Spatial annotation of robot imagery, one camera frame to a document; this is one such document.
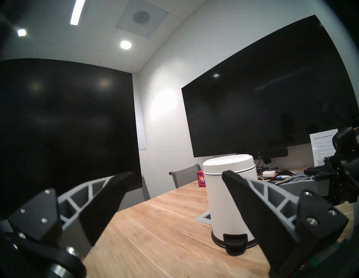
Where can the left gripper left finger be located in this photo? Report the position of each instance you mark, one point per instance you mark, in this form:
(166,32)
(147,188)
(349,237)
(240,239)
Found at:
(95,207)

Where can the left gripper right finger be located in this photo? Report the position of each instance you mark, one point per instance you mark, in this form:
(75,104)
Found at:
(252,207)

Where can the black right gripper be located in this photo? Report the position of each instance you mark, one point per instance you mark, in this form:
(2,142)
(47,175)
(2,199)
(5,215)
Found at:
(342,179)

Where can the white pedal trash can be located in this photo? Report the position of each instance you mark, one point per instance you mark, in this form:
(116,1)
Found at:
(224,196)

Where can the black curved desktop monitor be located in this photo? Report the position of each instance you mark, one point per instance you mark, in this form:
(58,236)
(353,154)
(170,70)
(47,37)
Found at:
(70,126)

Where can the white meeting room sign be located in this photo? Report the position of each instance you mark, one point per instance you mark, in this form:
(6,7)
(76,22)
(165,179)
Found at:
(319,148)

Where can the red whiteboard marker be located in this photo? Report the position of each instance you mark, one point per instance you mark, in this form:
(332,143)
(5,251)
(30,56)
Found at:
(280,177)

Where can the white power adapter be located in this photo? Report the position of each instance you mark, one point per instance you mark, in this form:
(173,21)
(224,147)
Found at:
(269,173)

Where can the black video conference bar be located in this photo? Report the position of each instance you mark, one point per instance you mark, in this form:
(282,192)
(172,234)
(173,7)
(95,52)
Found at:
(269,152)

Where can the grey table power outlet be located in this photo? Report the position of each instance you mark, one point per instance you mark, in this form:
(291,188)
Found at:
(202,218)

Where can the grey mesh office chair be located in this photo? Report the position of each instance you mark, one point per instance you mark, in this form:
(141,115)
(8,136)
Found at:
(145,187)
(185,175)

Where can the red patterned tissue box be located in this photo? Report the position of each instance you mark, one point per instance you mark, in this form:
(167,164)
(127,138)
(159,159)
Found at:
(200,179)

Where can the round ceiling light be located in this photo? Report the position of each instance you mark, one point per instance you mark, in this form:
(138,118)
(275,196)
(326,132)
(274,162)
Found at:
(22,32)
(125,44)

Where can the round ceiling speaker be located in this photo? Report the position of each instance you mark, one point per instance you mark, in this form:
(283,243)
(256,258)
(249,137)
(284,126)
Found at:
(141,17)

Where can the linear ceiling light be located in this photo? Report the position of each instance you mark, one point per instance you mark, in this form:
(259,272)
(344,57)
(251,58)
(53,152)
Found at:
(77,12)

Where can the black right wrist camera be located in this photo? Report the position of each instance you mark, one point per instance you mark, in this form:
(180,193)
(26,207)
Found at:
(343,138)

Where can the plain wall whiteboard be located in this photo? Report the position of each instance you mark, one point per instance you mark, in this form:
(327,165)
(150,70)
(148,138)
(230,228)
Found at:
(141,131)

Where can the large black wall television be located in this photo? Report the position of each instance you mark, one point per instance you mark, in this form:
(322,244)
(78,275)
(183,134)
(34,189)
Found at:
(266,98)

